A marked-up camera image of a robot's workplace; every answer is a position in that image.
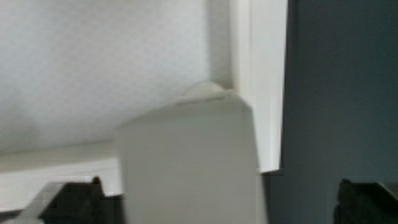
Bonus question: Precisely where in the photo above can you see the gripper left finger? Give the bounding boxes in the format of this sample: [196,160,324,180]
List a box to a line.
[15,175,127,224]

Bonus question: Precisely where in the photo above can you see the white desk tabletop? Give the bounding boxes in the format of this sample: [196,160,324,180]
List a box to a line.
[0,0,289,211]

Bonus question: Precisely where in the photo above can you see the white desk leg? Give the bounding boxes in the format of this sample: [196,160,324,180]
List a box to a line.
[116,82,267,224]

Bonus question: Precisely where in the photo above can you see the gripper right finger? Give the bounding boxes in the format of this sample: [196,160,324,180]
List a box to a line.
[335,179,398,224]

